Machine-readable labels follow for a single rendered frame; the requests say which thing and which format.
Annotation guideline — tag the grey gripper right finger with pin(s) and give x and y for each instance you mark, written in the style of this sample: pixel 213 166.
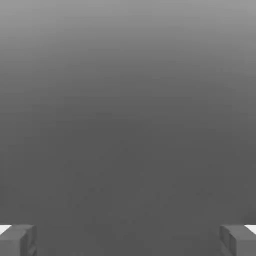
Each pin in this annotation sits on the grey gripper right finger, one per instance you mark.
pixel 242 241

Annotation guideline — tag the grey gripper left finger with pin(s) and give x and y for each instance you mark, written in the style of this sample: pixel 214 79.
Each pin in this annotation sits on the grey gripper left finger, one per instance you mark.
pixel 14 240

